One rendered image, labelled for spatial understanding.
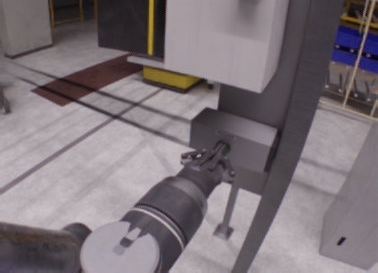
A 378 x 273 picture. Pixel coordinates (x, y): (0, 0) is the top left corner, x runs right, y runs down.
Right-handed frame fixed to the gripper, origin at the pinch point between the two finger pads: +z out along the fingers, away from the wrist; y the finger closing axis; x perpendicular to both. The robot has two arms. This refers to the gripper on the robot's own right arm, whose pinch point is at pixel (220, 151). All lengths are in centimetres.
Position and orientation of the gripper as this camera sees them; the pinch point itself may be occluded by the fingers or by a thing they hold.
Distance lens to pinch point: 57.6
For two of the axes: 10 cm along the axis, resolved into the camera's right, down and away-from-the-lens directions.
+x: -0.6, 8.6, 5.1
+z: 4.8, -4.2, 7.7
